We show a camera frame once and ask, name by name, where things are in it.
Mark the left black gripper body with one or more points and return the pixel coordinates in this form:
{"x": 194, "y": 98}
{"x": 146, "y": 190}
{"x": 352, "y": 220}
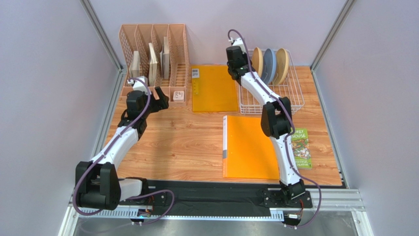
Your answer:
{"x": 152, "y": 106}

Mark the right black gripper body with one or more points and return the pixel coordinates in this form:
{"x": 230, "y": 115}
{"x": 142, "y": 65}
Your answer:
{"x": 234, "y": 73}

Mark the yellow beige plate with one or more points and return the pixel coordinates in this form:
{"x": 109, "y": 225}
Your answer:
{"x": 257, "y": 61}

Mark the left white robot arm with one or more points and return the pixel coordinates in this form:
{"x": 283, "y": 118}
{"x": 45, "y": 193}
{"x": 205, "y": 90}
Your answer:
{"x": 97, "y": 183}

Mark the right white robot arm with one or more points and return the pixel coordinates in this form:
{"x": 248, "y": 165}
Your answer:
{"x": 276, "y": 123}

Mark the white power adapter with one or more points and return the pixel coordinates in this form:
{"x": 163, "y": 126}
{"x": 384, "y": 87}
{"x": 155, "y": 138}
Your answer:
{"x": 179, "y": 96}

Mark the blue grey plate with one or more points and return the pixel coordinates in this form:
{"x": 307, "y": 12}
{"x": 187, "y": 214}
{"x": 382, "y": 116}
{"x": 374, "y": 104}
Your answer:
{"x": 269, "y": 66}

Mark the translucent orange document folder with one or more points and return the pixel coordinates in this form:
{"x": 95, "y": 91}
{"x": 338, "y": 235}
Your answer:
{"x": 213, "y": 89}

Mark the middle beige book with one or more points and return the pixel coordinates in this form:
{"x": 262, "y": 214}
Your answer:
{"x": 153, "y": 66}

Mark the beige book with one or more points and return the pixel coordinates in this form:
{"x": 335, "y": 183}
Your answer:
{"x": 153, "y": 66}
{"x": 165, "y": 58}
{"x": 135, "y": 65}

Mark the left beige book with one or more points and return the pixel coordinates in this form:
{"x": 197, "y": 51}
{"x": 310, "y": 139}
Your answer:
{"x": 135, "y": 65}

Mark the tan wooden plate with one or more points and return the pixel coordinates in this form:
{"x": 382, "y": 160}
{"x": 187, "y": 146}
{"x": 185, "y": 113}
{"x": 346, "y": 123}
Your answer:
{"x": 282, "y": 66}

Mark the right beige book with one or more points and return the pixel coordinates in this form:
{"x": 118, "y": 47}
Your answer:
{"x": 165, "y": 58}

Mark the pink plastic file organizer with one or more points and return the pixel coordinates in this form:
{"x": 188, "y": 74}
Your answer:
{"x": 159, "y": 52}

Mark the black base mat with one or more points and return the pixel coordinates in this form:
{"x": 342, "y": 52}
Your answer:
{"x": 216, "y": 199}

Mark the green treehouse book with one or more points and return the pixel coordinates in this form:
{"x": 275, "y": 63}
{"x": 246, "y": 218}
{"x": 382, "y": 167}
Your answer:
{"x": 300, "y": 146}

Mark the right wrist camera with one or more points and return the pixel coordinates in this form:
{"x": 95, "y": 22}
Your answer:
{"x": 238, "y": 42}

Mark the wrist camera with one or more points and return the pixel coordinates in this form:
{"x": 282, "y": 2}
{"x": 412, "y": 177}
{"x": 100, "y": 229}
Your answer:
{"x": 139, "y": 84}
{"x": 238, "y": 42}

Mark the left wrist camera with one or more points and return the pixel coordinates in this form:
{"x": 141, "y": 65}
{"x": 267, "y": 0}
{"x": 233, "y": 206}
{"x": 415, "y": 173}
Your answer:
{"x": 139, "y": 84}

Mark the white wire dish rack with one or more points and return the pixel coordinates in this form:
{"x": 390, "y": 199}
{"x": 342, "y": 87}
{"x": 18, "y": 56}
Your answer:
{"x": 253, "y": 94}

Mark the orange ring binder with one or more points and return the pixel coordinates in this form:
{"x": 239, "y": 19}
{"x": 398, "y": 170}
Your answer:
{"x": 247, "y": 152}

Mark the left aluminium frame post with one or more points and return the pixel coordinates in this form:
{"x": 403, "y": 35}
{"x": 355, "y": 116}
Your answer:
{"x": 92, "y": 15}

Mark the aluminium frame post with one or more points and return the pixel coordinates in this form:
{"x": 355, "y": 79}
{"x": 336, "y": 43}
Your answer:
{"x": 339, "y": 21}
{"x": 92, "y": 15}

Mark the right aluminium frame post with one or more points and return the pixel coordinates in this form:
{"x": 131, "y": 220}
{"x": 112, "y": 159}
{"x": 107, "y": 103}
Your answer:
{"x": 339, "y": 21}

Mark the aluminium front rail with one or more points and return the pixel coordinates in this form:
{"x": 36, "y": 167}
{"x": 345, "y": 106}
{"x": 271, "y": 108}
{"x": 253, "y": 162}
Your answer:
{"x": 337, "y": 211}

